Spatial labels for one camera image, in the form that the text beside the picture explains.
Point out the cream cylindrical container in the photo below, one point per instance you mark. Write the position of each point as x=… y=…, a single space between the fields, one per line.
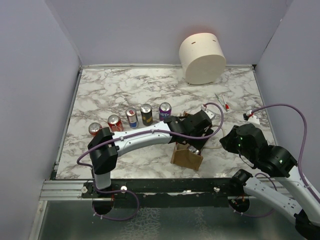
x=202 y=58

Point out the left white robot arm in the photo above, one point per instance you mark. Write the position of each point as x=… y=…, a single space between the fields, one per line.
x=117 y=144

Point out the black and gold can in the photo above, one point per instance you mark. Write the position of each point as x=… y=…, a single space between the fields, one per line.
x=146 y=114

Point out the black mounting rail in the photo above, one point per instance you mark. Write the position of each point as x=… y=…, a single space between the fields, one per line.
x=168 y=192

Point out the red soda can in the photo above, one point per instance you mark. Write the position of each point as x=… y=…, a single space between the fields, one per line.
x=115 y=123
x=94 y=128

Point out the blue and silver can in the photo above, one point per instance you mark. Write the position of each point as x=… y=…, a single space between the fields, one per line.
x=132 y=118

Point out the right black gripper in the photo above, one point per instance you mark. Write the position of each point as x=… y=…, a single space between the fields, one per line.
x=227 y=140

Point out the red and white pen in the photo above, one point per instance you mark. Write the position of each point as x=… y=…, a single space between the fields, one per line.
x=225 y=103

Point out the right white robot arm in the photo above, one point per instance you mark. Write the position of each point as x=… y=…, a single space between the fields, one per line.
x=303 y=208

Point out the purple soda can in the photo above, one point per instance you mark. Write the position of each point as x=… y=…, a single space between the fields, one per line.
x=165 y=110

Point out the silver top soda can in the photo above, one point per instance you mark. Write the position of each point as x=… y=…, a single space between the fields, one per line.
x=194 y=150

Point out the brown canvas bag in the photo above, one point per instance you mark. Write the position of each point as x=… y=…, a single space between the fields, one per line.
x=181 y=155

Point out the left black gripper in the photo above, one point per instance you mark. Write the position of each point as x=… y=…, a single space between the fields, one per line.
x=197 y=143

